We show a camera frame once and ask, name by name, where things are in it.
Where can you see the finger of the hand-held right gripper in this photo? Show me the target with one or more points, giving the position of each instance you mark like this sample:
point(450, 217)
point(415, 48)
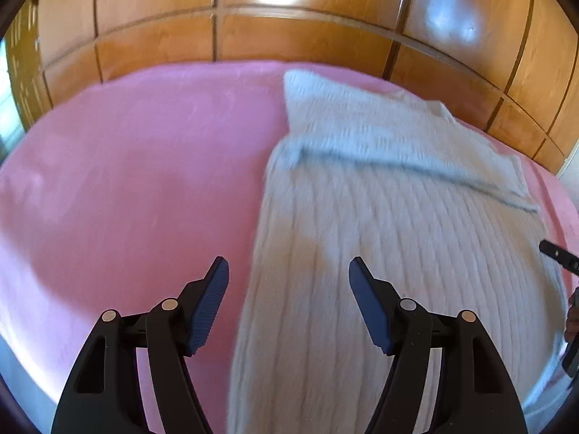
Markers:
point(561, 255)

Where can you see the light grey knit sweater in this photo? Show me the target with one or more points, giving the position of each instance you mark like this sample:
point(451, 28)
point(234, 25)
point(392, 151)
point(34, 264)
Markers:
point(389, 217)

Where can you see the pink blanket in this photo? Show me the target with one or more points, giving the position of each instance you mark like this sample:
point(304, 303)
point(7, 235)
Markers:
point(135, 181)

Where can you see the white bed sheet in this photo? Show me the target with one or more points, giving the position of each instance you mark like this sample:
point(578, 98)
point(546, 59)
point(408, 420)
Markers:
point(22, 384)

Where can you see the glossy wooden wardrobe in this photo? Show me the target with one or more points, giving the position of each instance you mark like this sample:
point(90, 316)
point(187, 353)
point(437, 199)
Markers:
point(316, 22)

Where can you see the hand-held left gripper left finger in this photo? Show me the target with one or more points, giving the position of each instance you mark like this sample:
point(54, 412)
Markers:
point(210, 307)

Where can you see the person's right hand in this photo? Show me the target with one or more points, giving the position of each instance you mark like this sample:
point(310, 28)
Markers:
point(573, 314)

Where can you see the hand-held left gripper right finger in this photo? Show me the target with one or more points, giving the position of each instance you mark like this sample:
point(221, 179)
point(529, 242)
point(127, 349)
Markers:
point(368, 307)

